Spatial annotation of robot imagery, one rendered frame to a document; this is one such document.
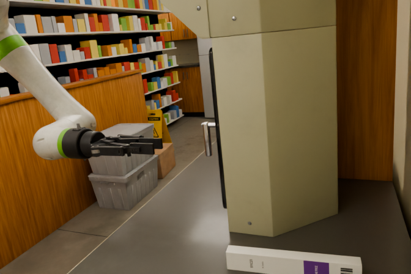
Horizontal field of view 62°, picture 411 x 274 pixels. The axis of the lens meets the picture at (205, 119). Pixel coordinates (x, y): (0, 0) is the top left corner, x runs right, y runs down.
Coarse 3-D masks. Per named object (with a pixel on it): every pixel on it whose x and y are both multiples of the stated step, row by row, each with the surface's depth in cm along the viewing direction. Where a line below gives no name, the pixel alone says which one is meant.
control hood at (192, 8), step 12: (168, 0) 76; (180, 0) 75; (192, 0) 74; (204, 0) 73; (180, 12) 75; (192, 12) 74; (204, 12) 73; (192, 24) 75; (204, 24) 74; (204, 36) 75; (228, 36) 86
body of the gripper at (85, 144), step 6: (90, 132) 99; (96, 132) 99; (84, 138) 98; (90, 138) 97; (96, 138) 99; (102, 138) 101; (84, 144) 97; (90, 144) 96; (96, 144) 96; (102, 144) 96; (84, 150) 98; (90, 150) 97; (90, 156) 99; (96, 156) 99
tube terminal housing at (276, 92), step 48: (240, 0) 70; (288, 0) 71; (240, 48) 73; (288, 48) 73; (240, 96) 75; (288, 96) 76; (336, 96) 82; (240, 144) 78; (288, 144) 78; (336, 144) 84; (240, 192) 81; (288, 192) 80; (336, 192) 87
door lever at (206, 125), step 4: (204, 124) 85; (208, 124) 85; (212, 124) 85; (204, 128) 85; (208, 128) 85; (204, 132) 86; (208, 132) 85; (204, 136) 86; (208, 136) 86; (204, 140) 86; (208, 140) 86; (204, 144) 87; (208, 144) 86; (208, 148) 86; (208, 152) 87; (208, 156) 87
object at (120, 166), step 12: (108, 132) 319; (120, 132) 315; (132, 132) 310; (144, 132) 321; (108, 156) 294; (120, 156) 290; (132, 156) 306; (144, 156) 327; (96, 168) 304; (108, 168) 299; (120, 168) 294; (132, 168) 308
